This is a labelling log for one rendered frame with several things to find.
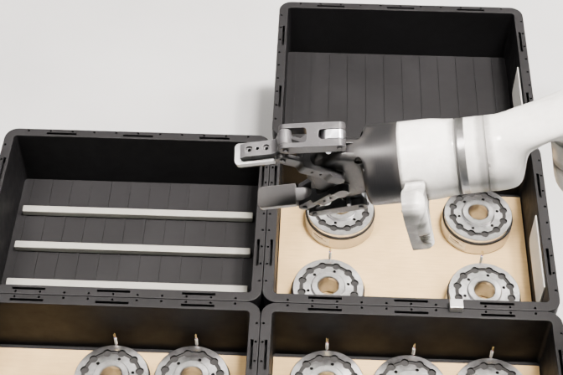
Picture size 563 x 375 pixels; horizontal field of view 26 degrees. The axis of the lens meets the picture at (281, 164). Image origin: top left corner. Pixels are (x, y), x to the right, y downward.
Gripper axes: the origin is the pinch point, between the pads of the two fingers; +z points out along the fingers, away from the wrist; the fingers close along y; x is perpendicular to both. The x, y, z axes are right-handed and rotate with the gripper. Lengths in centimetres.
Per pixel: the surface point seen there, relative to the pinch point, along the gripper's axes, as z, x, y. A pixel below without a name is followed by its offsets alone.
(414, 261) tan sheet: -8, -18, -67
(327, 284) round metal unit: 4, -13, -61
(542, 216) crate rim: -27, -21, -61
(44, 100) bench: 57, -59, -76
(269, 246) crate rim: 10, -16, -52
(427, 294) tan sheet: -10, -12, -66
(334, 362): 2, 0, -57
